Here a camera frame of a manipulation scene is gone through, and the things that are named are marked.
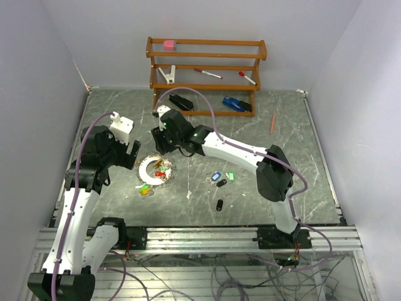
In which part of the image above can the keyring chain with keys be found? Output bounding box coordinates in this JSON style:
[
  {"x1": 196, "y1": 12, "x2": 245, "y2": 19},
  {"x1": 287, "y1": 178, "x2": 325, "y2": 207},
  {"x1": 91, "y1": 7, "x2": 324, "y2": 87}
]
[{"x1": 134, "y1": 152, "x2": 177, "y2": 199}]

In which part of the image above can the green key tag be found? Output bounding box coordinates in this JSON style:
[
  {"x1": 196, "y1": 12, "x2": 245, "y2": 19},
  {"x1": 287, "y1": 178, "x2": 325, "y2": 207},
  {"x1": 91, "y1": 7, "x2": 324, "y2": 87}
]
[{"x1": 228, "y1": 171, "x2": 235, "y2": 182}]

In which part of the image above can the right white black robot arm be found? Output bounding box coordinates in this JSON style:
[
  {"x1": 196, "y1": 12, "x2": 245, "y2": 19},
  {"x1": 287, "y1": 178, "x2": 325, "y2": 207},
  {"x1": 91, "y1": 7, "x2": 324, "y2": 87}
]
[{"x1": 151, "y1": 105, "x2": 300, "y2": 248}]

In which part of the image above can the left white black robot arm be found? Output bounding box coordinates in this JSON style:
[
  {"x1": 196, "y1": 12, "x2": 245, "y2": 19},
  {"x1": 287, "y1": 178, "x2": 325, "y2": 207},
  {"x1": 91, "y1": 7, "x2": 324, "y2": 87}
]
[{"x1": 28, "y1": 121, "x2": 140, "y2": 300}]

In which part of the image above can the black stapler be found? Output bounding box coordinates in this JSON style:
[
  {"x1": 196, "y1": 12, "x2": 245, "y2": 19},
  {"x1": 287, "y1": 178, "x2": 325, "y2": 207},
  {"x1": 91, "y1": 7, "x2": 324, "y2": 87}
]
[{"x1": 169, "y1": 93, "x2": 194, "y2": 111}]

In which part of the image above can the blue key tag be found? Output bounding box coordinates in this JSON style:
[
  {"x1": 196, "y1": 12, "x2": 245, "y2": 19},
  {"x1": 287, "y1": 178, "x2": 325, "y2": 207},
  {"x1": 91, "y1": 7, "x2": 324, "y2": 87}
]
[{"x1": 211, "y1": 172, "x2": 221, "y2": 182}]

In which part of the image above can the white clamp tool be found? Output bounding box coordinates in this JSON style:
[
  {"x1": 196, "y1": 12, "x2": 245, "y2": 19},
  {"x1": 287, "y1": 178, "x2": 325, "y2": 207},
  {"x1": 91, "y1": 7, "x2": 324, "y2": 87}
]
[{"x1": 158, "y1": 65, "x2": 176, "y2": 85}]

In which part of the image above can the black key tag upper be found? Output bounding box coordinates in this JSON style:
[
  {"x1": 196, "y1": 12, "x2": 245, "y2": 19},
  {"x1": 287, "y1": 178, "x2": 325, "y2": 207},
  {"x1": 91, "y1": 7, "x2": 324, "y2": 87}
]
[{"x1": 216, "y1": 179, "x2": 227, "y2": 187}]

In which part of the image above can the black key tag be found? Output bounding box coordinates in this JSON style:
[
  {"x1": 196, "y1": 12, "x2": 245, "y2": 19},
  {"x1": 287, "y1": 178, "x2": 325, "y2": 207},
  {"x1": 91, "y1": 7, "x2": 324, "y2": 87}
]
[
  {"x1": 216, "y1": 179, "x2": 227, "y2": 187},
  {"x1": 216, "y1": 199, "x2": 224, "y2": 211}
]

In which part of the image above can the red white marker pen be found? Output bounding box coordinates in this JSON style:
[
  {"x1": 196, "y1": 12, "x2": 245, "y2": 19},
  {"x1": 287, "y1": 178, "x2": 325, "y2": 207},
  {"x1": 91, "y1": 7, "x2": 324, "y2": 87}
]
[{"x1": 193, "y1": 68, "x2": 223, "y2": 80}]

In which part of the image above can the wooden three-tier rack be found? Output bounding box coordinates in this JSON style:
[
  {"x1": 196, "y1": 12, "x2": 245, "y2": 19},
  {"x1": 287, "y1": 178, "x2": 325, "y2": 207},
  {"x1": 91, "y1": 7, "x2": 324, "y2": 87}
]
[{"x1": 145, "y1": 37, "x2": 268, "y2": 117}]

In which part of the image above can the blue stapler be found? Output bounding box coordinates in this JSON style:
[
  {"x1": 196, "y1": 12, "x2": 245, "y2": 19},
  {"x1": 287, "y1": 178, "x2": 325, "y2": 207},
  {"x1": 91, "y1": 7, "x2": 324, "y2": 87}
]
[{"x1": 222, "y1": 96, "x2": 253, "y2": 112}]

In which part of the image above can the black key tag lower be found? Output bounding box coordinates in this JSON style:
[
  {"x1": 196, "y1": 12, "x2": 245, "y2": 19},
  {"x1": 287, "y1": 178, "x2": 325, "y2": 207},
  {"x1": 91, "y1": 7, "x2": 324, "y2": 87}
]
[{"x1": 216, "y1": 199, "x2": 224, "y2": 211}]

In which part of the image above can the pink eraser block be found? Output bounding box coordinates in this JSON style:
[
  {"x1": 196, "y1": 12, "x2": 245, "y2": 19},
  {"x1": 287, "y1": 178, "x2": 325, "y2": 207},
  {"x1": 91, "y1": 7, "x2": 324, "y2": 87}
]
[{"x1": 163, "y1": 40, "x2": 177, "y2": 51}]

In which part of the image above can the red capped white marker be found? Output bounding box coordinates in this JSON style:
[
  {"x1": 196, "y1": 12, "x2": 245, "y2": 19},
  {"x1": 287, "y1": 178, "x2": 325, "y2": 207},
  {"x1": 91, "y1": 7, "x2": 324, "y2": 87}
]
[{"x1": 239, "y1": 71, "x2": 257, "y2": 85}]

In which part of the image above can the orange pencil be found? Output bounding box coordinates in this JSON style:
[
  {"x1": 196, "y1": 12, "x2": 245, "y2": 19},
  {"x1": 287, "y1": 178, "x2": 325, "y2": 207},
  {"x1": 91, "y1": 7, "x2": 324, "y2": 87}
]
[{"x1": 270, "y1": 111, "x2": 276, "y2": 134}]

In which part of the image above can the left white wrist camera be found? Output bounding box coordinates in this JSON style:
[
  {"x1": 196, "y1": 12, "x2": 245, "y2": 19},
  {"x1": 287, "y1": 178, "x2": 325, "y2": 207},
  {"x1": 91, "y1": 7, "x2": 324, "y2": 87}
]
[{"x1": 109, "y1": 112, "x2": 134, "y2": 145}]

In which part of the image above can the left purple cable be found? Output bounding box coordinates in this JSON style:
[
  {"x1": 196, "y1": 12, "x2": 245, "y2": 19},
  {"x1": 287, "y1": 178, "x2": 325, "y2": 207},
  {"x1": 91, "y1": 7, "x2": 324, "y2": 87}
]
[{"x1": 51, "y1": 112, "x2": 114, "y2": 301}]

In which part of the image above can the purple cable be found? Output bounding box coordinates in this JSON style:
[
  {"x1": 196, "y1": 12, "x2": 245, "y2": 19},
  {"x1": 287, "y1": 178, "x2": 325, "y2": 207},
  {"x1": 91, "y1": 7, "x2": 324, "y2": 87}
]
[
  {"x1": 155, "y1": 87, "x2": 333, "y2": 272},
  {"x1": 51, "y1": 112, "x2": 114, "y2": 301}
]

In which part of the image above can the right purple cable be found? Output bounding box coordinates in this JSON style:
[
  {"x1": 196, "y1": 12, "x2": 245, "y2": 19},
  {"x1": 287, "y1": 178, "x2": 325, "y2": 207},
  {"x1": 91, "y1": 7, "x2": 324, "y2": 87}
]
[{"x1": 155, "y1": 87, "x2": 333, "y2": 272}]

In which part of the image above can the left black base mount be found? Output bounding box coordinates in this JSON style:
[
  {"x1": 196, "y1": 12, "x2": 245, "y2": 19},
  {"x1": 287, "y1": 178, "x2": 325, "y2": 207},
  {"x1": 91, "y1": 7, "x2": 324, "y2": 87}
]
[{"x1": 121, "y1": 226, "x2": 148, "y2": 250}]

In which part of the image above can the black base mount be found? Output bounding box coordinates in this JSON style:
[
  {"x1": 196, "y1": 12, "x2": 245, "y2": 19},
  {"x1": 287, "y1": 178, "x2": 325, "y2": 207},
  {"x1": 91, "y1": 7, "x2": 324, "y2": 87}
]
[
  {"x1": 121, "y1": 226, "x2": 148, "y2": 250},
  {"x1": 252, "y1": 225, "x2": 312, "y2": 250}
]

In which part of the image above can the aluminium rail frame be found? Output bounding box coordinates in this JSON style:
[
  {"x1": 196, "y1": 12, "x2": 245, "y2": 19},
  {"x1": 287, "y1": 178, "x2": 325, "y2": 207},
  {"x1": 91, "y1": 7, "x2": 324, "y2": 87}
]
[{"x1": 34, "y1": 227, "x2": 363, "y2": 255}]

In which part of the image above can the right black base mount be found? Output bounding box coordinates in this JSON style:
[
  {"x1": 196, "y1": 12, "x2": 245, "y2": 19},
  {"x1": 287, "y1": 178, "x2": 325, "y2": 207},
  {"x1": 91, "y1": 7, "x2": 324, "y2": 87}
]
[{"x1": 252, "y1": 225, "x2": 312, "y2": 250}]

